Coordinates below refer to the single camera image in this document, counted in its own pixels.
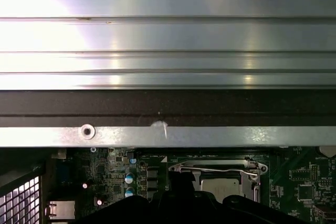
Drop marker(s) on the coin cell battery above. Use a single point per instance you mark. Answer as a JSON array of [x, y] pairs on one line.
[[328, 151]]

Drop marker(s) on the silver rear port block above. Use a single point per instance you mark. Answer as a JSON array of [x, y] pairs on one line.
[[61, 210]]

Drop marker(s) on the metal locking lever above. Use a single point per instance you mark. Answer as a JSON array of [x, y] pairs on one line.
[[210, 169]]

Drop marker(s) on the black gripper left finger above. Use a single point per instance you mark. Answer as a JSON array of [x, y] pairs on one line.
[[131, 211]]

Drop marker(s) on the black square chip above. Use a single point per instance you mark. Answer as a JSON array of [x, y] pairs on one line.
[[305, 192]]

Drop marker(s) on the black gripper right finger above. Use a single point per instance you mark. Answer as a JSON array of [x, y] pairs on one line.
[[249, 212]]

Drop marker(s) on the green motherboard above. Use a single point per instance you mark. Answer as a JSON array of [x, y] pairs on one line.
[[288, 182]]

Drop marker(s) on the CPU socket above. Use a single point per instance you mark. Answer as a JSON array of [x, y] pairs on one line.
[[173, 168]]

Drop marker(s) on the silver CPU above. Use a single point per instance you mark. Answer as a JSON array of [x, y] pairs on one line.
[[220, 188]]

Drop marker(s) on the black PC case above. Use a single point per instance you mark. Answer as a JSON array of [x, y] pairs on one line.
[[157, 103]]

